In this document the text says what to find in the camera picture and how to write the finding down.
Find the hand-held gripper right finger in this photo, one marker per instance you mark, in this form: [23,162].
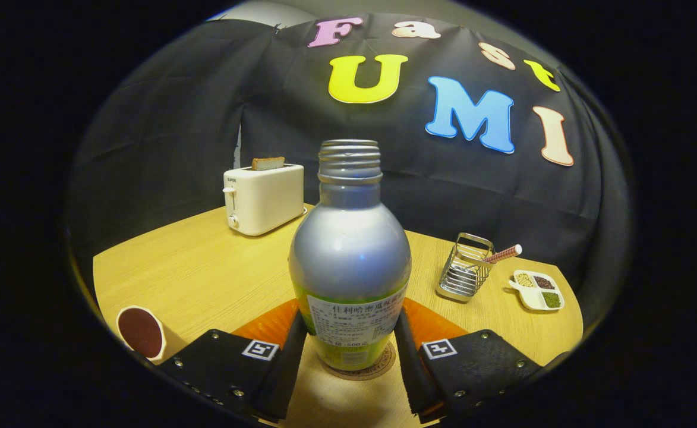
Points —
[473,368]

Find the round brown coaster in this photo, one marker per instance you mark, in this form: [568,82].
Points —
[388,359]

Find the wooden table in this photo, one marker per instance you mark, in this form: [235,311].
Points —
[205,273]

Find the silver juice bottle green label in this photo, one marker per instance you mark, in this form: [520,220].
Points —
[348,255]

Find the red striped straw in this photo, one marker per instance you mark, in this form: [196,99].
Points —
[504,254]

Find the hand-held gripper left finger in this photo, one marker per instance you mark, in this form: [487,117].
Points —
[223,368]

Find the white toaster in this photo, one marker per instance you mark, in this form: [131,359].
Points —
[265,202]

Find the white divided grain dish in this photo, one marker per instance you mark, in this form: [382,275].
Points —
[532,300]

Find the toast bread slice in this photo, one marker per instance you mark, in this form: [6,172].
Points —
[268,163]

